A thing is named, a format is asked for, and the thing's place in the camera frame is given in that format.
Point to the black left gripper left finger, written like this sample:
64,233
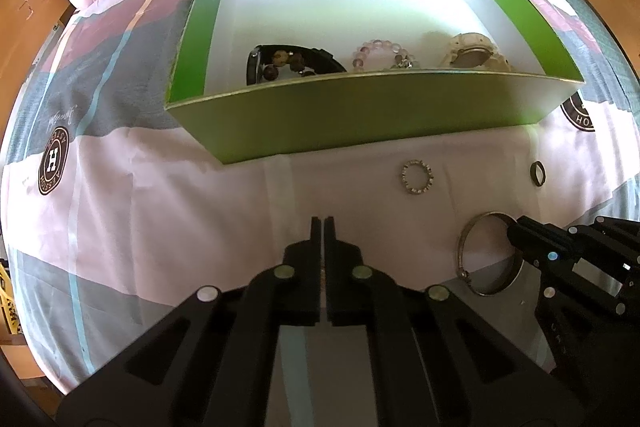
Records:
301,291

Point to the white wrist watch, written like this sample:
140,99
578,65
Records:
472,50

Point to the black wrist watch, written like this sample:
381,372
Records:
271,62

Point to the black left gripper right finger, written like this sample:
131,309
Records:
344,292

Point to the green cardboard box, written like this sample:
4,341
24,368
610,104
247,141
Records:
393,88

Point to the plaid bed sheet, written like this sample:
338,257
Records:
147,273

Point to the silver bangle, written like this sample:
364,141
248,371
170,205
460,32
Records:
485,264

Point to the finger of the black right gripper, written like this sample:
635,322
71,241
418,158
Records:
543,246

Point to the wooden headboard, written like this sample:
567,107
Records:
25,25

